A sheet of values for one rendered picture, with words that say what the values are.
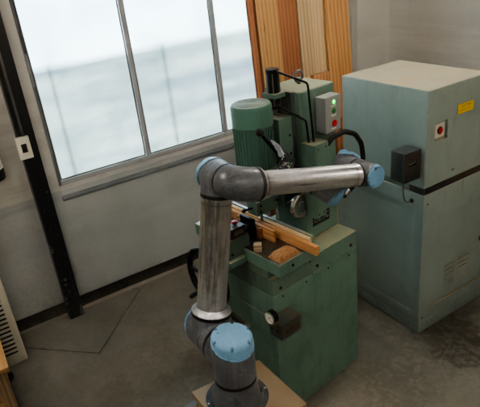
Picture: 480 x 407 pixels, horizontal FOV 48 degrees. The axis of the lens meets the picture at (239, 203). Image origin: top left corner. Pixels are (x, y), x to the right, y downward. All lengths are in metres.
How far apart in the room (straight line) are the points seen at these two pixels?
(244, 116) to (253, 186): 0.56
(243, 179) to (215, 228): 0.24
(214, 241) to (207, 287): 0.18
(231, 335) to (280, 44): 2.42
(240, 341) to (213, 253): 0.31
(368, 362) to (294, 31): 2.26
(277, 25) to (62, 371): 2.59
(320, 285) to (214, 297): 0.77
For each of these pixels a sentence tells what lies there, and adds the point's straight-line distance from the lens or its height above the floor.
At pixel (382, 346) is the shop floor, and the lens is 3.22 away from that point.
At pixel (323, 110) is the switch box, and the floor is 1.43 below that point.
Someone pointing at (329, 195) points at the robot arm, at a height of 1.19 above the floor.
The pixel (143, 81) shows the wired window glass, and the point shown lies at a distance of 3.60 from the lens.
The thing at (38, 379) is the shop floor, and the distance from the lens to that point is 3.42.
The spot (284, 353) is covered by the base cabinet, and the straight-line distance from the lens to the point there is 2.60.
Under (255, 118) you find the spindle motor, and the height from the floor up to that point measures 1.46.
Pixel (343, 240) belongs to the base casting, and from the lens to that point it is 2.61.
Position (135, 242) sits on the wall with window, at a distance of 3.80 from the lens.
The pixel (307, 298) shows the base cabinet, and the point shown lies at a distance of 2.55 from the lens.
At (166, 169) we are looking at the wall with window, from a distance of 3.71.
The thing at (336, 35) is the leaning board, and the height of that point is 1.45.
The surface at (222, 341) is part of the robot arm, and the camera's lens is 1.89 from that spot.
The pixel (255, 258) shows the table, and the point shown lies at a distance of 2.34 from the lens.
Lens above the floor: 2.09
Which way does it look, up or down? 25 degrees down
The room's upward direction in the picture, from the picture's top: 7 degrees counter-clockwise
